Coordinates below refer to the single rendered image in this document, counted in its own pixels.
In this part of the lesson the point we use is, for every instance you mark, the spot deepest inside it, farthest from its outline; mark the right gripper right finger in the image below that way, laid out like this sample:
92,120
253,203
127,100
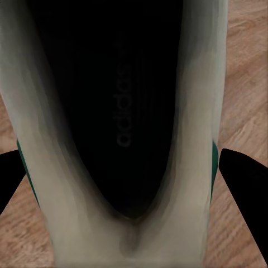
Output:
247,181

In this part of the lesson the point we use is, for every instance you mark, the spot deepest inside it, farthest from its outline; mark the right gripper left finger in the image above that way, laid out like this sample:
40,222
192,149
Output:
12,171

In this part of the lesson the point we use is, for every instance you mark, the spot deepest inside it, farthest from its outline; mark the gym shoe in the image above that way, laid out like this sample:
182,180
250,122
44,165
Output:
116,106

